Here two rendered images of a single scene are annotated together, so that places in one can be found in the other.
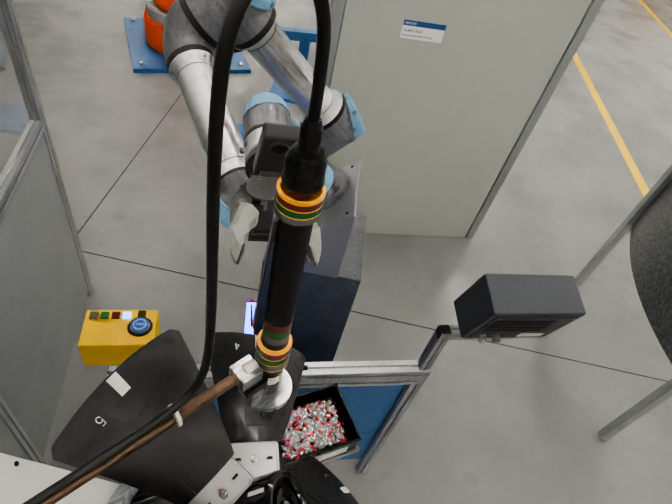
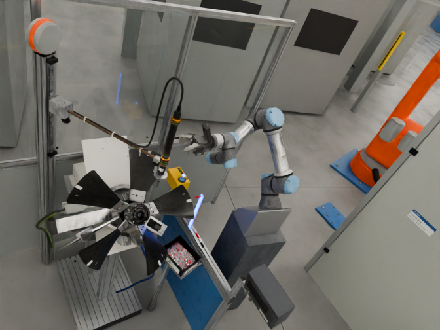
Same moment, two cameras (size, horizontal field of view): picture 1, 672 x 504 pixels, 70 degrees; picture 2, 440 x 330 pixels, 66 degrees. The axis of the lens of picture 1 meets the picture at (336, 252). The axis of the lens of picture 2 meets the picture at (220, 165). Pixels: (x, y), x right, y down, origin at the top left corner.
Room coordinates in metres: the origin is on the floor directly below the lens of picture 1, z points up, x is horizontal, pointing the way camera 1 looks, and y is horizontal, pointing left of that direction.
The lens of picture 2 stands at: (-0.05, -1.20, 2.67)
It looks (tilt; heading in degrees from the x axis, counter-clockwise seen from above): 38 degrees down; 62
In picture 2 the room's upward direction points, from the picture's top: 23 degrees clockwise
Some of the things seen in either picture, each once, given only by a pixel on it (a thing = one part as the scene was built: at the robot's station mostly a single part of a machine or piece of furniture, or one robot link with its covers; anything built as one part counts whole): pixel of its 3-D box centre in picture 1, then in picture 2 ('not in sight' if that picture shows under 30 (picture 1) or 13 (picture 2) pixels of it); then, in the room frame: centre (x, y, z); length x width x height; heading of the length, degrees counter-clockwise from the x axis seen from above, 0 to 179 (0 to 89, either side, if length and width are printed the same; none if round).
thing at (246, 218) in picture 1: (239, 243); (182, 140); (0.41, 0.12, 1.63); 0.09 x 0.03 x 0.06; 177
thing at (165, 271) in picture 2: not in sight; (160, 283); (0.53, 0.00, 0.40); 0.03 x 0.03 x 0.80; 34
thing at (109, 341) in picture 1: (122, 338); (177, 180); (0.57, 0.44, 1.02); 0.16 x 0.10 x 0.11; 109
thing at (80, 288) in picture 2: not in sight; (98, 287); (0.13, 0.19, 0.04); 0.62 x 0.46 x 0.08; 109
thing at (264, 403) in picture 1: (263, 375); (160, 167); (0.32, 0.05, 1.50); 0.09 x 0.07 x 0.10; 144
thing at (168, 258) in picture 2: (309, 427); (180, 255); (0.56, -0.06, 0.85); 0.22 x 0.17 x 0.07; 124
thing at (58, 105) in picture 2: not in sight; (60, 106); (-0.18, 0.42, 1.54); 0.10 x 0.07 x 0.08; 144
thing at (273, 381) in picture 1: (281, 300); (168, 145); (0.33, 0.04, 1.65); 0.04 x 0.04 x 0.46
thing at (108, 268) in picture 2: not in sight; (108, 269); (0.16, 0.10, 0.46); 0.09 x 0.04 x 0.91; 19
